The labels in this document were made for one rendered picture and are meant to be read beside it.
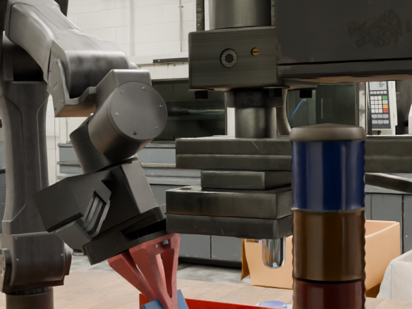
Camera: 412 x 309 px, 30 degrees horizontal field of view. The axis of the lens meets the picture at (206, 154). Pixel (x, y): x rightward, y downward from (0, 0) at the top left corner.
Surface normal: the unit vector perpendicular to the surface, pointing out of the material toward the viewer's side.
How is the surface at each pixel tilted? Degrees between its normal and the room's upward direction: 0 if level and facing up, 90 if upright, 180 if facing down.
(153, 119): 70
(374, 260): 88
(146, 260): 110
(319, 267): 76
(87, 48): 22
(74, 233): 124
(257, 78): 90
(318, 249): 104
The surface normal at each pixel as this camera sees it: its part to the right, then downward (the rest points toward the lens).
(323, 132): -0.23, -0.26
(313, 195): -0.50, -0.19
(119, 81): 0.46, -0.30
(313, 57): -0.46, 0.05
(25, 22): -0.82, 0.02
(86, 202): 0.81, -0.39
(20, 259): 0.49, -0.07
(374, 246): 0.84, -0.01
